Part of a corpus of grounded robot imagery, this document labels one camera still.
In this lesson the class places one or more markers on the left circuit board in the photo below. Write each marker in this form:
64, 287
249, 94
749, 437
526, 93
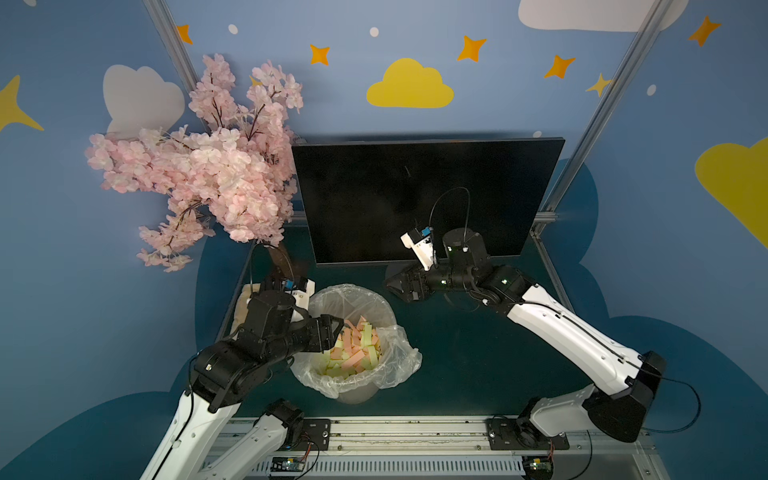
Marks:
288, 465

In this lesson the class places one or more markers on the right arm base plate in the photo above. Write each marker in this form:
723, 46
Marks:
508, 434

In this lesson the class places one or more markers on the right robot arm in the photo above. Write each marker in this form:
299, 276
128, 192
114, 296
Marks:
623, 383

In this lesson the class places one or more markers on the aluminium frame post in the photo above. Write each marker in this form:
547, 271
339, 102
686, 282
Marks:
639, 48
166, 27

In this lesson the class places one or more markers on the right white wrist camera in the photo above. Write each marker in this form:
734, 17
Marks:
420, 242

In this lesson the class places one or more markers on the aluminium front rail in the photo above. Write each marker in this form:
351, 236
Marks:
426, 445

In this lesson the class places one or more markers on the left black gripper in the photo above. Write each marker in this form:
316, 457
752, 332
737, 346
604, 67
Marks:
324, 333

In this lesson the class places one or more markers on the left aluminium frame post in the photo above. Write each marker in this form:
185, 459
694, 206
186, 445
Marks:
166, 27

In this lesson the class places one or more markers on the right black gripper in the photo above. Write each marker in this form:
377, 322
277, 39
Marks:
411, 282

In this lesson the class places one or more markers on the beige cloth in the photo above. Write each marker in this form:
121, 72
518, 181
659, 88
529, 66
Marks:
241, 305

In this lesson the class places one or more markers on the bin with clear plastic bag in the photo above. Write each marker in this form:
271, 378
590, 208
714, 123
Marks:
371, 353

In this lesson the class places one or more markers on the pink cherry blossom tree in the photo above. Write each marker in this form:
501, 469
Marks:
239, 173

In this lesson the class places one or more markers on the black computer monitor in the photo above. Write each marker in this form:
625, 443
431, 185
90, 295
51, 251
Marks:
360, 198

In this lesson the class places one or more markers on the right circuit board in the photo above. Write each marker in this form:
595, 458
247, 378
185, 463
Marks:
537, 468

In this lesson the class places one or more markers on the right aluminium frame post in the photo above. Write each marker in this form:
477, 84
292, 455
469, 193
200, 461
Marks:
639, 48

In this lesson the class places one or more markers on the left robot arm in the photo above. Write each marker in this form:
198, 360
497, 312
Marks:
223, 375

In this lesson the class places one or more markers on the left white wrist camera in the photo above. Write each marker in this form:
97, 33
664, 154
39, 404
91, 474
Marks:
302, 290

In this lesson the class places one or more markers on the circuit board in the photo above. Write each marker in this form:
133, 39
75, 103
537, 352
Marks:
288, 465
537, 468

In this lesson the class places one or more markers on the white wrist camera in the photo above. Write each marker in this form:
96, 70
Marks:
302, 290
420, 242

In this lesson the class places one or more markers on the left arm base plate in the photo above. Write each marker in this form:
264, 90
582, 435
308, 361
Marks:
315, 431

